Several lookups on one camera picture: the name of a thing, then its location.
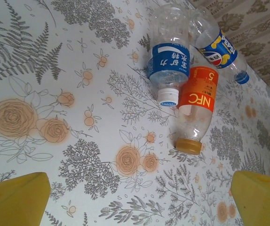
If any floral tablecloth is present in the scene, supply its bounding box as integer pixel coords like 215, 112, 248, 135
0, 0, 270, 226

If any Pepsi label plastic bottle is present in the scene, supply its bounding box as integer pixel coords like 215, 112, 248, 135
188, 8, 251, 85

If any orange NFC label bottle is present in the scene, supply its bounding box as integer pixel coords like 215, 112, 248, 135
174, 66, 220, 155

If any blue label white cap bottle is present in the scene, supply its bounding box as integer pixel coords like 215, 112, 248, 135
146, 4, 191, 108

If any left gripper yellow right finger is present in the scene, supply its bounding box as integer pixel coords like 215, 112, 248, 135
230, 170, 270, 226

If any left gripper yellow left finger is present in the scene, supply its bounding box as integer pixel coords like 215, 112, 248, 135
0, 171, 51, 226

